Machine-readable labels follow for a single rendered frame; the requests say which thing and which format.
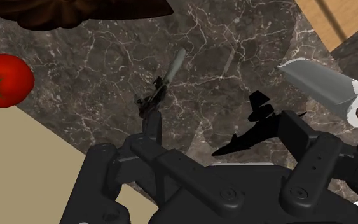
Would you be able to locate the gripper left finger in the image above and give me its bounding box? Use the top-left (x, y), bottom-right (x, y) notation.
top-left (60, 109), bottom-right (245, 224)

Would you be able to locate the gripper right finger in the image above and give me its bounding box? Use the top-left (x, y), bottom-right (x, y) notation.
top-left (277, 109), bottom-right (358, 216)

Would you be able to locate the white paper towel roll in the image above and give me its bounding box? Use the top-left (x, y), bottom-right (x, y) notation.
top-left (277, 57), bottom-right (358, 129)

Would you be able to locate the dark brown fluted bowl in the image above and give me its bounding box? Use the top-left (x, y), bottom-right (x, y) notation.
top-left (0, 0), bottom-right (175, 31)

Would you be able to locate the red tomato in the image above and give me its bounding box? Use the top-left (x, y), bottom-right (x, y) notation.
top-left (0, 53), bottom-right (36, 109)

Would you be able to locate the pale-handled dark kitchen tool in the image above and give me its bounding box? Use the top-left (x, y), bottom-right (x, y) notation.
top-left (134, 47), bottom-right (188, 119)

